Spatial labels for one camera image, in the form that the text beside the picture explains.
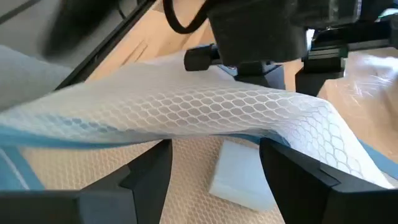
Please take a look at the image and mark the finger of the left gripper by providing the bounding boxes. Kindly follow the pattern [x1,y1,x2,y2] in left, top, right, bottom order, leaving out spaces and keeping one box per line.
[294,46,346,97]
[233,60,285,91]

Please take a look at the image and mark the black aluminium table frame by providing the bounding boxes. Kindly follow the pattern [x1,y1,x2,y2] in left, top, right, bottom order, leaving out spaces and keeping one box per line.
[54,0,156,91]

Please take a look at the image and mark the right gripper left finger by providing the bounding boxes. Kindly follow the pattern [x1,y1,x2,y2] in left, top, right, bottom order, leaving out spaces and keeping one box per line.
[0,139,174,224]

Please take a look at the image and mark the white soft packet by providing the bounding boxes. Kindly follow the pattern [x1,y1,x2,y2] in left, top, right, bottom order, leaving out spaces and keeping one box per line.
[208,139,278,213]

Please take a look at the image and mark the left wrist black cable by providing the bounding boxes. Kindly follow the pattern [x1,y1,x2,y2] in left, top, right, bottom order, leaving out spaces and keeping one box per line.
[162,0,215,35]

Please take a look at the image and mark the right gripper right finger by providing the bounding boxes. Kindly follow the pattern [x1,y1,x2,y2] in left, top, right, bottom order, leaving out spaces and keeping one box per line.
[259,138,398,224]

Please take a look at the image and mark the white mesh zip pouch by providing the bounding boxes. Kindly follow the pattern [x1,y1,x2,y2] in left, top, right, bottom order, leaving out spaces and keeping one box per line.
[0,46,398,224]

